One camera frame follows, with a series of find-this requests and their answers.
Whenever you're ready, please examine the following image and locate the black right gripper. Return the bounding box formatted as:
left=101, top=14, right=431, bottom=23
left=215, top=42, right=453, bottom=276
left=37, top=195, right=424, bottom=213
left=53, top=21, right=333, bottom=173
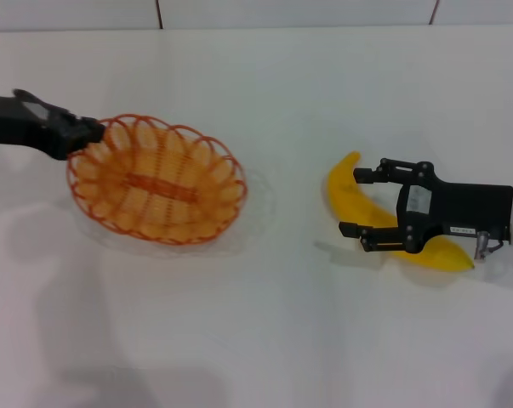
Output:
left=338, top=158, right=513, bottom=255

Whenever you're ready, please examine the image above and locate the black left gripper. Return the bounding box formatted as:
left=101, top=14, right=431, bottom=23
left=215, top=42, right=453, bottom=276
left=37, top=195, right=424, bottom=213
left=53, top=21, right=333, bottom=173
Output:
left=0, top=88, right=109, bottom=162

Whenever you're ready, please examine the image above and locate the yellow banana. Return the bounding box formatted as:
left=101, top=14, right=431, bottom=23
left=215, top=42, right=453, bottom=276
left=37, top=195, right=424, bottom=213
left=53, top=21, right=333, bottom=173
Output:
left=323, top=150, right=476, bottom=273

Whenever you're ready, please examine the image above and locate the orange wire basket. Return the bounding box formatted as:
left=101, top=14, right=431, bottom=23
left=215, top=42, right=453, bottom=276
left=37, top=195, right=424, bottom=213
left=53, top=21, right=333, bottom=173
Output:
left=66, top=112, right=249, bottom=247

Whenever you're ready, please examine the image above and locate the silver cable connector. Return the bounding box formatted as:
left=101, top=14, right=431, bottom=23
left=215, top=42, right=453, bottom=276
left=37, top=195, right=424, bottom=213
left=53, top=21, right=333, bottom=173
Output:
left=472, top=229, right=506, bottom=263

